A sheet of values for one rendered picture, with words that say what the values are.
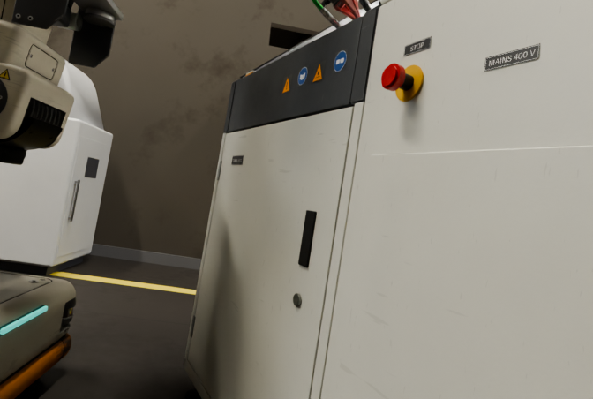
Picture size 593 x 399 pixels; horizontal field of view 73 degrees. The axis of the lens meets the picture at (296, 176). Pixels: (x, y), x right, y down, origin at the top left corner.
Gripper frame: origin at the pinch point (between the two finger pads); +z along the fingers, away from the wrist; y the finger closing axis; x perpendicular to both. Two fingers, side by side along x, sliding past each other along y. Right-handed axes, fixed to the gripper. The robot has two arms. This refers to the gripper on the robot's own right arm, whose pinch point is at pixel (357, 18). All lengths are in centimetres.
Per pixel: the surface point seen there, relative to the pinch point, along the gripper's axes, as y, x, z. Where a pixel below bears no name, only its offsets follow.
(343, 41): -24.0, -30.8, 5.2
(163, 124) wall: -48, 223, -39
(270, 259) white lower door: -57, -16, 33
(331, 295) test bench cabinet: -54, -38, 38
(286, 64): -27.3, -8.6, 0.6
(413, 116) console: -32, -50, 20
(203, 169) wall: -45, 217, 6
